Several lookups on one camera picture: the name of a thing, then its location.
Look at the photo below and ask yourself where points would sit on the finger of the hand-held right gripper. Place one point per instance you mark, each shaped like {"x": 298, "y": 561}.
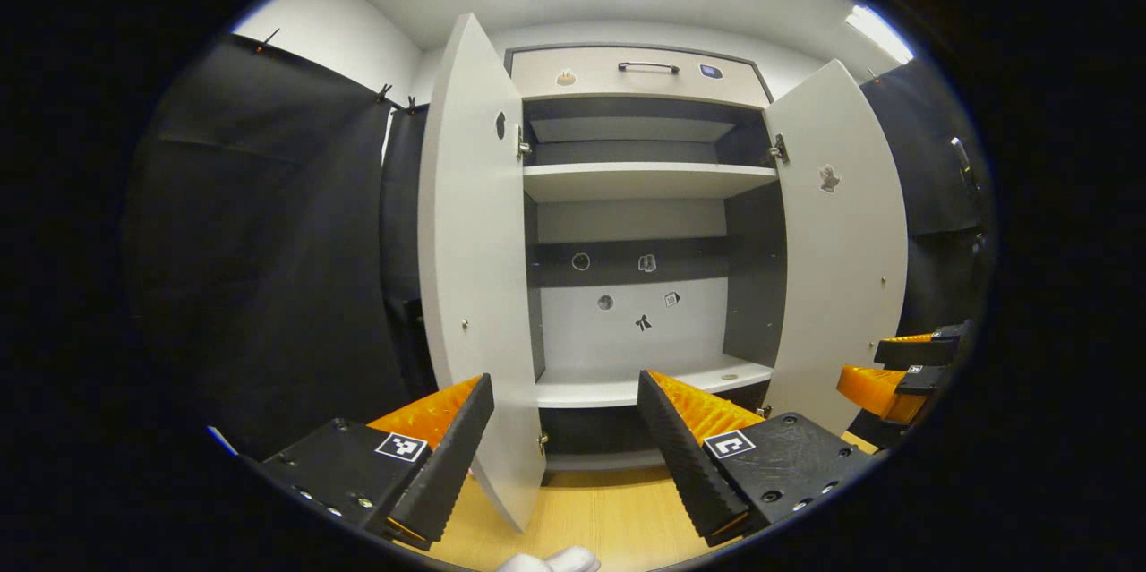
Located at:
{"x": 922, "y": 350}
{"x": 873, "y": 388}

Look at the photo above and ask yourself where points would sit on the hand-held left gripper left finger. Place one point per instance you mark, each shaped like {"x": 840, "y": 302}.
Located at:
{"x": 443, "y": 465}

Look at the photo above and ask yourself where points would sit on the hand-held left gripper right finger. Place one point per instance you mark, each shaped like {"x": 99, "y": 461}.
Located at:
{"x": 689, "y": 465}

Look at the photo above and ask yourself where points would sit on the light grey shoe cabinet door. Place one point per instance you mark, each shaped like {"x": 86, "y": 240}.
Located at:
{"x": 842, "y": 268}
{"x": 474, "y": 241}

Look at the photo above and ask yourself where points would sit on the grey double-door shoe cabinet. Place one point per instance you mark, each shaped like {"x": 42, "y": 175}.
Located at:
{"x": 627, "y": 330}

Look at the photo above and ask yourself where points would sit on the white cabinet shelf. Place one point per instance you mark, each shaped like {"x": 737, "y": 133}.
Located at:
{"x": 627, "y": 129}
{"x": 645, "y": 181}
{"x": 591, "y": 388}

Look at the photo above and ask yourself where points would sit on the metal door hinge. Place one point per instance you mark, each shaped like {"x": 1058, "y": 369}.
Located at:
{"x": 779, "y": 149}
{"x": 523, "y": 142}

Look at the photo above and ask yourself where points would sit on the grey cabinet drawer front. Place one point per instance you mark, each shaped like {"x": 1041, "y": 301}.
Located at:
{"x": 591, "y": 80}

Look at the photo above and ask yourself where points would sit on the black backdrop cloth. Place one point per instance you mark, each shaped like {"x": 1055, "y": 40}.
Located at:
{"x": 931, "y": 169}
{"x": 269, "y": 241}

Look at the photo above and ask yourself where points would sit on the ceiling light panel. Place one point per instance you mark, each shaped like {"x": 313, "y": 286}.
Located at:
{"x": 879, "y": 33}

